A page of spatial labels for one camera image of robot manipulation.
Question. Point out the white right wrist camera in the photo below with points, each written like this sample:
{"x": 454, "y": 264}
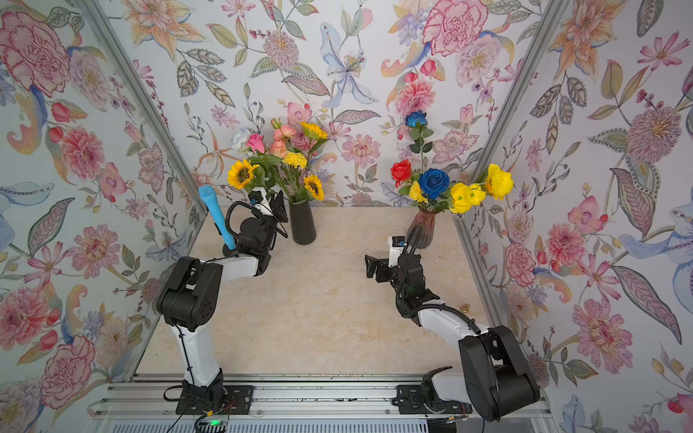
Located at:
{"x": 396, "y": 244}

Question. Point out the small yellow sunflower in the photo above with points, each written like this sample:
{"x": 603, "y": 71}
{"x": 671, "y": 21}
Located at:
{"x": 313, "y": 185}

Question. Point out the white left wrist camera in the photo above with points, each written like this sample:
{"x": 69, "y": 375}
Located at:
{"x": 259, "y": 201}

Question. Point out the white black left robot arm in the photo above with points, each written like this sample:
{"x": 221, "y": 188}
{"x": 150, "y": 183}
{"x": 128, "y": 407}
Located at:
{"x": 189, "y": 298}

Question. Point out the yellow flower middle right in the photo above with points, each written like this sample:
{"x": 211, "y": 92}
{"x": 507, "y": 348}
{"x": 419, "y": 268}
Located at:
{"x": 464, "y": 197}

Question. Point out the red rose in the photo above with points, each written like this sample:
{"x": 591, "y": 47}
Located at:
{"x": 401, "y": 172}

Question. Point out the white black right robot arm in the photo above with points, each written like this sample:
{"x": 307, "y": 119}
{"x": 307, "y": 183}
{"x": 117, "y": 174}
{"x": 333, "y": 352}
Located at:
{"x": 495, "y": 378}

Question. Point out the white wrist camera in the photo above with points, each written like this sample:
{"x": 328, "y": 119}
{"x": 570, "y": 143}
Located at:
{"x": 396, "y": 244}
{"x": 259, "y": 201}

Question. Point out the brown glass vase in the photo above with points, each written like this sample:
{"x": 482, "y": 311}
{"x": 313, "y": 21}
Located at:
{"x": 421, "y": 230}

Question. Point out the yellow flower far right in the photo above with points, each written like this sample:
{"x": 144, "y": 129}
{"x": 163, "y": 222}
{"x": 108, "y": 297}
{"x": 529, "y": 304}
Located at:
{"x": 498, "y": 183}

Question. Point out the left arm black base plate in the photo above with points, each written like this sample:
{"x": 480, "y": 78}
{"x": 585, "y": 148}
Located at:
{"x": 233, "y": 400}

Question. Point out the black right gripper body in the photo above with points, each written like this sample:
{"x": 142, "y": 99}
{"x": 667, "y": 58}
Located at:
{"x": 383, "y": 269}

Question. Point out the black cylindrical vase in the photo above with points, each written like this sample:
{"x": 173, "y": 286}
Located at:
{"x": 302, "y": 223}

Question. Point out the blue toy microphone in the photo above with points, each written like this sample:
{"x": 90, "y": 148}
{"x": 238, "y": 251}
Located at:
{"x": 210, "y": 199}

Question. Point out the large blue rose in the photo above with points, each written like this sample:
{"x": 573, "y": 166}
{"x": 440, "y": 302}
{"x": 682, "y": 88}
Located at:
{"x": 433, "y": 183}

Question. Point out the yellow carnation flower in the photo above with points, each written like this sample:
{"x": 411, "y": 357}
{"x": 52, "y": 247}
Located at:
{"x": 296, "y": 160}

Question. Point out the pink rose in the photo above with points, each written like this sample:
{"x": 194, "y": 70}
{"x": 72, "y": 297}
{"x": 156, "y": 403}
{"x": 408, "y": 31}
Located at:
{"x": 256, "y": 143}

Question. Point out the small tall blue rose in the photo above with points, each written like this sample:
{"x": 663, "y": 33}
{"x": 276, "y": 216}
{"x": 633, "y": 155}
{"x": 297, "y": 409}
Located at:
{"x": 416, "y": 119}

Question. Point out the small yellow flower left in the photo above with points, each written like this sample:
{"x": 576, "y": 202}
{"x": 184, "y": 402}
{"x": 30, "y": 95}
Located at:
{"x": 416, "y": 193}

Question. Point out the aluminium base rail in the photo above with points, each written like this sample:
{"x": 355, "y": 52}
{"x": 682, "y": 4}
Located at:
{"x": 298, "y": 403}

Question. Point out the peach pink flowers cluster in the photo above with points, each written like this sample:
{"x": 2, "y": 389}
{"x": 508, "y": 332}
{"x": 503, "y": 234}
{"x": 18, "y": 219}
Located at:
{"x": 282, "y": 141}

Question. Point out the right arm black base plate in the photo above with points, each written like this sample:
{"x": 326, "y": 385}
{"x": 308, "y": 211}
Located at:
{"x": 419, "y": 400}

